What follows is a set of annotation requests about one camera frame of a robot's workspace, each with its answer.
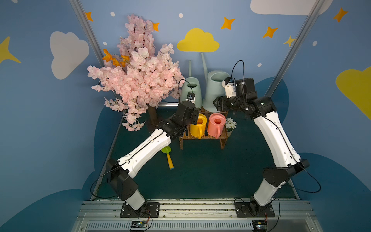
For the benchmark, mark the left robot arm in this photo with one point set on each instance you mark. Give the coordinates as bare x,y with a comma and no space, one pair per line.
121,172

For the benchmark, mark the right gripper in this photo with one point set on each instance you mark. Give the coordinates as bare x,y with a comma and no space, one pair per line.
220,103

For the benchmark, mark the pink cherry blossom tree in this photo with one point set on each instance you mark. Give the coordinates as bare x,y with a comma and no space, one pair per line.
140,75

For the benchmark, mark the aluminium rail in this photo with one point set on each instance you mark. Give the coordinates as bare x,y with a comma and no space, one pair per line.
165,104
198,215

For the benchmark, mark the large grey-blue watering can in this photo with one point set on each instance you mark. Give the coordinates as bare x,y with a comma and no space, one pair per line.
214,87

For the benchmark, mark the aluminium front rail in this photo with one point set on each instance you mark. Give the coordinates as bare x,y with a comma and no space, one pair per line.
198,215

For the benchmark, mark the mint green watering can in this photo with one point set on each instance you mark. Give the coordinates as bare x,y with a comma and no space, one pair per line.
191,90

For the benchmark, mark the pink watering can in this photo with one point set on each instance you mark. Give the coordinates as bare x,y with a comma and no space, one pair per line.
216,124

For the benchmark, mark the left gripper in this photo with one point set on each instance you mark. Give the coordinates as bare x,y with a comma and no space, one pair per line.
191,111

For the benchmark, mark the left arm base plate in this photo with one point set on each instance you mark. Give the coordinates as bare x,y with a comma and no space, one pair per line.
147,209

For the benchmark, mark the white flower pot plant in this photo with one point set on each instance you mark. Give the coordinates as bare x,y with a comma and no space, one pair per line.
230,125

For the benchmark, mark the green yellow toy trowel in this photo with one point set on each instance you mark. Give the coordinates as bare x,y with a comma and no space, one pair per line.
166,150

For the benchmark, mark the aluminium back rail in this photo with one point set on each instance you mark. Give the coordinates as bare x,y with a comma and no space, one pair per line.
165,104

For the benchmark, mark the yellow watering can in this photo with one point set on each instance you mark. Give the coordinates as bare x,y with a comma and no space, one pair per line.
198,130

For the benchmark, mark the brown wooden slatted shelf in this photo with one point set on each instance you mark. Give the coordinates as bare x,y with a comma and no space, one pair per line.
222,139

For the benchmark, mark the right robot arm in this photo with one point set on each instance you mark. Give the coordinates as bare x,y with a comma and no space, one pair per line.
287,162

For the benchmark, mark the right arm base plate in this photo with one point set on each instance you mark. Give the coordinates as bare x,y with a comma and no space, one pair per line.
243,210

